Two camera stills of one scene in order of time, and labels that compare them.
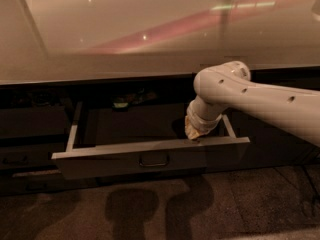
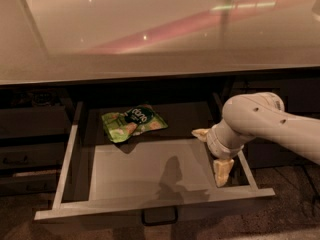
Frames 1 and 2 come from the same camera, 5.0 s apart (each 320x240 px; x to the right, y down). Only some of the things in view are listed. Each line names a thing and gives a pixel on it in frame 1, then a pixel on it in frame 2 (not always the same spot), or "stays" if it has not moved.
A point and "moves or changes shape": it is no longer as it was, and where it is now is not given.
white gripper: x=199 y=124 -> x=215 y=142
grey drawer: x=109 y=139 moves or changes shape
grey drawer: x=33 y=121 stays
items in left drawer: x=33 y=98 stays
